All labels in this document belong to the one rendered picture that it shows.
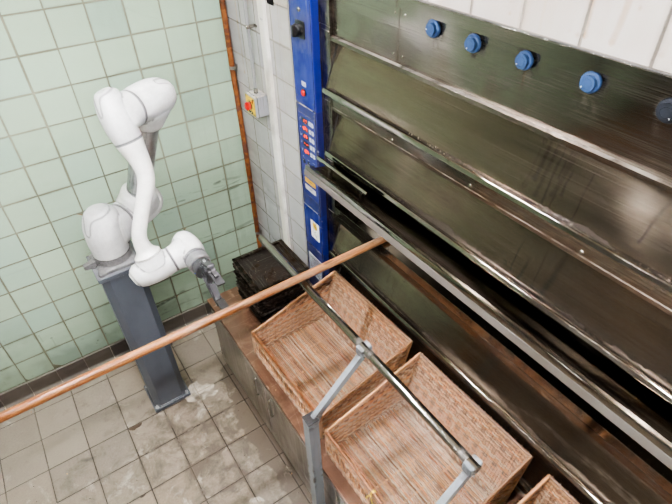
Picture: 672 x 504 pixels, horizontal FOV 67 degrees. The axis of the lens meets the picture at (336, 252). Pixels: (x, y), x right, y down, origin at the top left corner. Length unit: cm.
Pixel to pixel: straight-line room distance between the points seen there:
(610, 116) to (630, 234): 26
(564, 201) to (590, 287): 24
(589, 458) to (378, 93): 130
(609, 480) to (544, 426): 22
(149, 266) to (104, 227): 35
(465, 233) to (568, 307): 37
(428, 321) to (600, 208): 91
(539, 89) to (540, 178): 21
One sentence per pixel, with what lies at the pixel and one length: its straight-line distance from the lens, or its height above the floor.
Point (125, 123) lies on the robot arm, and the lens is 191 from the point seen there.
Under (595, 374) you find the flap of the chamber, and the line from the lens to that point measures 144.
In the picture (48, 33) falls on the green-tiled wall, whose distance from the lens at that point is 253.
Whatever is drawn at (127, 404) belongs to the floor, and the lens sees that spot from 320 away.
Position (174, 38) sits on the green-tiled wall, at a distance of 266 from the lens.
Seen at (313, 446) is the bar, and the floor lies 81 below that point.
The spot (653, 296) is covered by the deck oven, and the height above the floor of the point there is 165.
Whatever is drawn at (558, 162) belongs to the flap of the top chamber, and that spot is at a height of 184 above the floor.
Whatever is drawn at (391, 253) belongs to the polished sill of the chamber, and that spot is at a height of 118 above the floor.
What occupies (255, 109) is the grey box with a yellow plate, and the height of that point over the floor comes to 146.
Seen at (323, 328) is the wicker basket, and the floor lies 59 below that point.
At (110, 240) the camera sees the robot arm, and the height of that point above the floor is 116.
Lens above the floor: 246
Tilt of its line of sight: 40 degrees down
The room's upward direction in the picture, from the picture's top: 2 degrees counter-clockwise
